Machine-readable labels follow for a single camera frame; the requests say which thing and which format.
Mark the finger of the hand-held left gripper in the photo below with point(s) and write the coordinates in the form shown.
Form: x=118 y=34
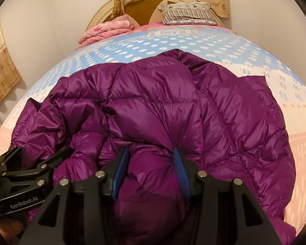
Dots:
x=10 y=157
x=40 y=171

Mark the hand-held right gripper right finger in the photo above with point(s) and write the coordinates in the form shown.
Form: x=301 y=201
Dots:
x=182 y=173

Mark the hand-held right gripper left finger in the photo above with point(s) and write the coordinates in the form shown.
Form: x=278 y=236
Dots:
x=119 y=173

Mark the purple puffer jacket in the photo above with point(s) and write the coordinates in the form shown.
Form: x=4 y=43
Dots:
x=155 y=107

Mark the person's left hand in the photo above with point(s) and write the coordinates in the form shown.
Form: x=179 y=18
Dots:
x=12 y=227

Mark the bed with polka dot sheet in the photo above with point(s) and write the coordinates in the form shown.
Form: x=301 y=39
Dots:
x=142 y=46

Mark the folded pink floral blanket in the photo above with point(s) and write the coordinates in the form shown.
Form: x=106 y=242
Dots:
x=104 y=30

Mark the striped grey pillow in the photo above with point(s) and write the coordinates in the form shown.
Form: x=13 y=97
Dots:
x=188 y=12

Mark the cream wooden headboard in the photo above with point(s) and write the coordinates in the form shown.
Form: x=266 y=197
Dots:
x=102 y=12

